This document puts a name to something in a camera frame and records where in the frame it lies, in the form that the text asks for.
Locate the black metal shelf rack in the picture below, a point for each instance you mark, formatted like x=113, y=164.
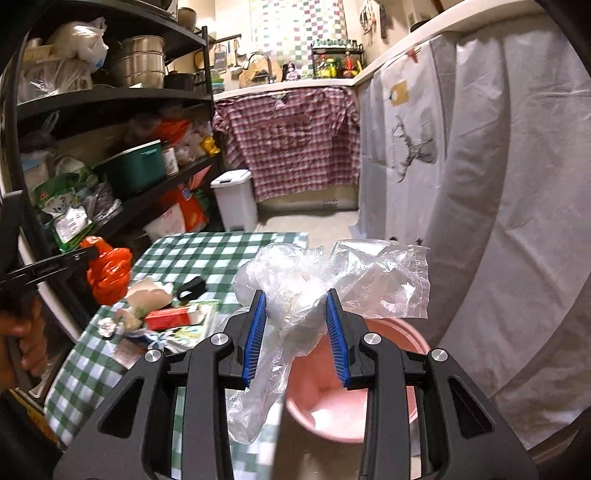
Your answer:
x=86, y=116

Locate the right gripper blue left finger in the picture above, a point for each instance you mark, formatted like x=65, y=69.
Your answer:
x=240, y=354

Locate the white plastic bin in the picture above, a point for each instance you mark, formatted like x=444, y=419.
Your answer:
x=235, y=200

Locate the beige crumpled wrapper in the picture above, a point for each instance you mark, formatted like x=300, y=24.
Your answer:
x=142, y=298

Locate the black clip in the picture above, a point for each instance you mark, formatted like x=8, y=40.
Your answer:
x=191, y=290

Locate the orange plastic bag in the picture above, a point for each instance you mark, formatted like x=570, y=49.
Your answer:
x=109, y=274

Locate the person's left hand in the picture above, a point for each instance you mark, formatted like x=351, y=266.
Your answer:
x=29, y=334

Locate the green checkered tablecloth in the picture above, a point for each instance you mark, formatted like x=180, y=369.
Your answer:
x=89, y=371

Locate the clear plastic bag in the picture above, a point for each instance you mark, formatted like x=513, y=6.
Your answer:
x=373, y=278

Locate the red plaid curtain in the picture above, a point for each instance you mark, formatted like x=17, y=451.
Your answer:
x=292, y=141

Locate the white plastic bag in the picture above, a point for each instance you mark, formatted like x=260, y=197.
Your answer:
x=83, y=41

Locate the grey deer print curtain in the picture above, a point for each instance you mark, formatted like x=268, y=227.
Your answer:
x=477, y=147

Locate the stainless steel pot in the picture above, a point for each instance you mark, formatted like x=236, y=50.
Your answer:
x=139, y=61

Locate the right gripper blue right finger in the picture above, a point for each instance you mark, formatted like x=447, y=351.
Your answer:
x=346, y=331

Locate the red ointment box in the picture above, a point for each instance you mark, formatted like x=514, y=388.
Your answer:
x=165, y=319

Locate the pink plastic basin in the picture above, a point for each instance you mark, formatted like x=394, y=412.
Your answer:
x=315, y=396

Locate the green food package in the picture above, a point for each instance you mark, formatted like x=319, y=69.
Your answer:
x=62, y=198

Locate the teal storage box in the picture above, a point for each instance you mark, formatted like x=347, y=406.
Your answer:
x=134, y=170

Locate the black spice rack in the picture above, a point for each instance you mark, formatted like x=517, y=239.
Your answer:
x=337, y=59

